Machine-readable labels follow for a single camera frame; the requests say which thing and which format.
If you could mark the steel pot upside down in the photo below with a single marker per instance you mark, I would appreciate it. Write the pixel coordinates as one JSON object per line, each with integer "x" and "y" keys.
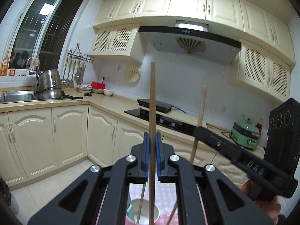
{"x": 48, "y": 85}

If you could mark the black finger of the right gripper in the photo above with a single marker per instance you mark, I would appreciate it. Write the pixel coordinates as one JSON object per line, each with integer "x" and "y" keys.
{"x": 267, "y": 181}

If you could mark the round beige wall trivet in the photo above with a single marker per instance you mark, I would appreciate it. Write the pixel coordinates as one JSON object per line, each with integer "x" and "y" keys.
{"x": 132, "y": 74}

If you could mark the wooden chopstick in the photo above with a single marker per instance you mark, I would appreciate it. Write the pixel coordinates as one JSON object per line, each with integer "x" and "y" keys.
{"x": 195, "y": 144}
{"x": 152, "y": 154}

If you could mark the lower cream cabinets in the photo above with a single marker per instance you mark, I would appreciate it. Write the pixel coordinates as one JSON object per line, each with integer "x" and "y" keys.
{"x": 39, "y": 141}

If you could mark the black gas stove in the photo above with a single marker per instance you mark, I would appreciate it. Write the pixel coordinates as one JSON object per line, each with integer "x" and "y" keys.
{"x": 164, "y": 121}

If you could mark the white bowl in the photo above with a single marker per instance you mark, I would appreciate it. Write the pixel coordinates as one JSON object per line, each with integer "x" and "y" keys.
{"x": 108, "y": 92}

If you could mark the orange bottle on sill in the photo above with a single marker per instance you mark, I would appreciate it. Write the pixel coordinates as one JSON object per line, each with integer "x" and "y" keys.
{"x": 5, "y": 64}

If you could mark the upper cream cabinets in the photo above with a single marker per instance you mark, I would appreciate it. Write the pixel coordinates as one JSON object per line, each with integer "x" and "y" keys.
{"x": 263, "y": 66}

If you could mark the hanging utensil rack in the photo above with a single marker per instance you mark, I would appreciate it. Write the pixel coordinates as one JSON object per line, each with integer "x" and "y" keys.
{"x": 75, "y": 67}

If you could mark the pink utensil cup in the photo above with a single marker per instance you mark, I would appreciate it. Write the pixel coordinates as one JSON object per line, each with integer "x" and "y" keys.
{"x": 132, "y": 212}

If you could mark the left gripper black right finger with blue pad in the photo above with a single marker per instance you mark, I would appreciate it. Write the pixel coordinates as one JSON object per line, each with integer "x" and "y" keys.
{"x": 205, "y": 196}

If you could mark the red container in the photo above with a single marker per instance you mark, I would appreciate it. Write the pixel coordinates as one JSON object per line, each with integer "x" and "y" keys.
{"x": 97, "y": 85}

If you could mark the black range hood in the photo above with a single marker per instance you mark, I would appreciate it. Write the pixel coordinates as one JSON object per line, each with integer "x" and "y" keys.
{"x": 201, "y": 44}

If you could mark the black induction cooker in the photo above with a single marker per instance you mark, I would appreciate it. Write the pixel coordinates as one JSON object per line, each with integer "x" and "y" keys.
{"x": 160, "y": 106}

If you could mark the cream cabinets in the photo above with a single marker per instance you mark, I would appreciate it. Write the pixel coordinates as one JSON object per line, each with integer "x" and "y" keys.
{"x": 263, "y": 66}
{"x": 39, "y": 141}

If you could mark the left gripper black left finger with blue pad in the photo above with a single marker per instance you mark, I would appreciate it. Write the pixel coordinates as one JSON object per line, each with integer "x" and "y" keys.
{"x": 99, "y": 195}

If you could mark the person's right hand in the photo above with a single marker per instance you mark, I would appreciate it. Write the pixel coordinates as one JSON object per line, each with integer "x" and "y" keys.
{"x": 272, "y": 209}

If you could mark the window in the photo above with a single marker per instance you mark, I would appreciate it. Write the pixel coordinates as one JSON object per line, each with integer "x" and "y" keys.
{"x": 42, "y": 33}

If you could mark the green electric cooker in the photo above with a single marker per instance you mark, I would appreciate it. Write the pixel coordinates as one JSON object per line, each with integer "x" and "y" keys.
{"x": 245, "y": 134}

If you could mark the steel sink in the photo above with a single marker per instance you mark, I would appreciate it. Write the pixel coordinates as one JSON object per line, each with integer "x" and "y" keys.
{"x": 17, "y": 96}

